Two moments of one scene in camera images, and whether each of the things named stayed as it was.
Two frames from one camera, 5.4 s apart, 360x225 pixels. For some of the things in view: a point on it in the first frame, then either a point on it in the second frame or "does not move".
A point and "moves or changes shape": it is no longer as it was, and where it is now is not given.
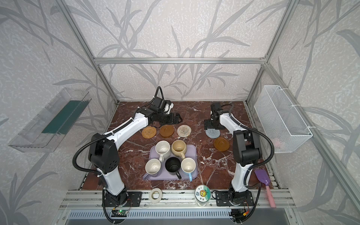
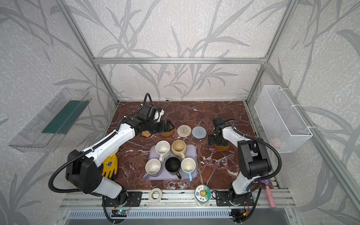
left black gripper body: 164,118 → 155,127
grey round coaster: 213,133 moves or changes shape
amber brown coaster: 221,144 does not move
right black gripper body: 210,124 → 213,139
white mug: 163,148 does not move
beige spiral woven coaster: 184,131 does not move
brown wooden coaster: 167,131 does not move
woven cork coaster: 148,132 does not move
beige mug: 178,148 does not move
